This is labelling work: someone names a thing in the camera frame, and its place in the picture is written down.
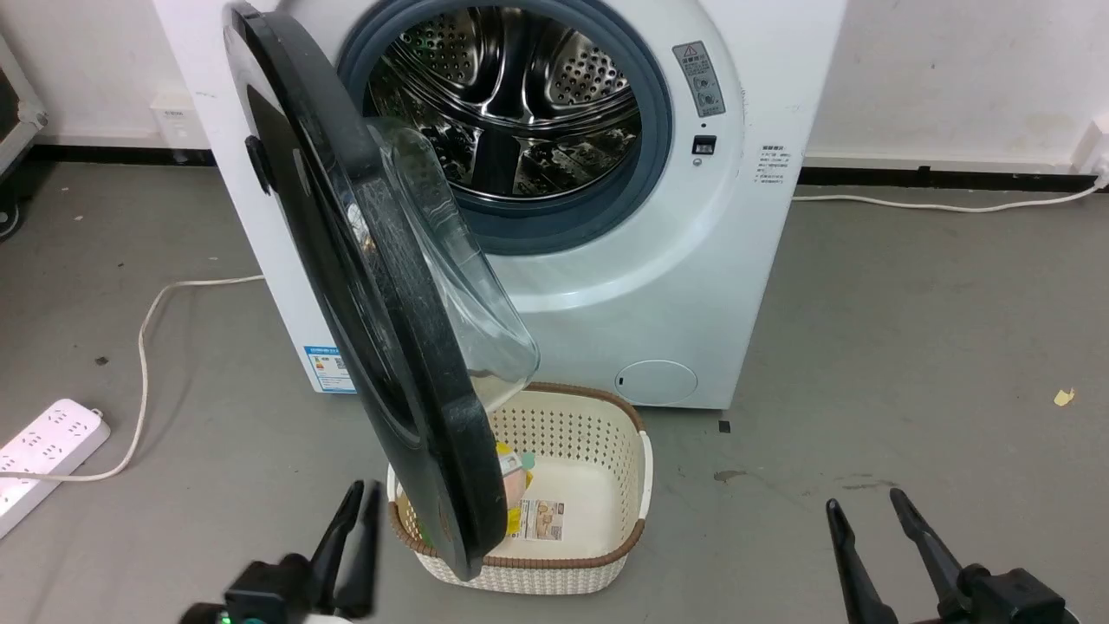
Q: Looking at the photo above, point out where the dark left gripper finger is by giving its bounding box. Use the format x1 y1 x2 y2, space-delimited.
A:
336 484 383 619
309 481 365 608

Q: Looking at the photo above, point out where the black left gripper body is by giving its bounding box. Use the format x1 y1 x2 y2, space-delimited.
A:
178 555 349 624

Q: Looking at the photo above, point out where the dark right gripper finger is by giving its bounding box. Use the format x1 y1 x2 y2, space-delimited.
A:
826 498 899 624
890 488 973 619

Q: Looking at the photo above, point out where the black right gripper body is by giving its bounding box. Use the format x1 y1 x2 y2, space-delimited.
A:
910 565 1080 624

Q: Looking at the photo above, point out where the black round washer door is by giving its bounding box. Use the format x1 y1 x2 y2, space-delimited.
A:
223 0 541 582

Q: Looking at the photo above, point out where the white front-load washing machine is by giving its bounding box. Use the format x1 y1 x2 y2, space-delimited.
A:
154 0 846 410

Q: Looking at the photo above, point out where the grey rubber door gasket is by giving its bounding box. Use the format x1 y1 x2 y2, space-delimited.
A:
336 0 674 257

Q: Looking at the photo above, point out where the yellow toy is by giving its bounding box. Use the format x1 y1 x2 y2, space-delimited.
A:
494 442 535 534

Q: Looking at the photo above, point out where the blue energy label sticker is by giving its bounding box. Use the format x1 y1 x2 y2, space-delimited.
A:
305 346 358 394

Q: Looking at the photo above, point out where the printed paper label card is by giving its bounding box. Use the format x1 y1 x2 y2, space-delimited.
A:
518 498 565 543

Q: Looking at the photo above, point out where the cream laundry basket brown rim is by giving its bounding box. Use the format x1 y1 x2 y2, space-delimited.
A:
387 382 652 595

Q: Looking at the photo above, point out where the white power strip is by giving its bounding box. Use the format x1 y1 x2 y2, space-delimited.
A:
0 399 112 540

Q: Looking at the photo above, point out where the round white filter cover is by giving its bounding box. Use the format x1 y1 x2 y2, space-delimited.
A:
615 360 698 406

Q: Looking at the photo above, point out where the white text sticker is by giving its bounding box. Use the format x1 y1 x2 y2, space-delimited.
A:
760 143 794 185

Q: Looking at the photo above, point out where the stainless steel washer drum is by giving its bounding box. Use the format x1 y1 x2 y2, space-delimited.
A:
366 5 644 199

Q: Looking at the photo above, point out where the grey warning sticker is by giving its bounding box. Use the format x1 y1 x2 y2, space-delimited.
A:
673 41 727 119

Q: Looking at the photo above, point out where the white cart with black wheel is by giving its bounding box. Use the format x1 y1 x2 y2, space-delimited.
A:
0 35 49 241

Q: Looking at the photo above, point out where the white power cable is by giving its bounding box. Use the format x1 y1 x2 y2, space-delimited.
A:
0 275 265 483
792 178 1109 214

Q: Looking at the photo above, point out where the white wall plug box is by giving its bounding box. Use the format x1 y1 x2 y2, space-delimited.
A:
1074 120 1109 188

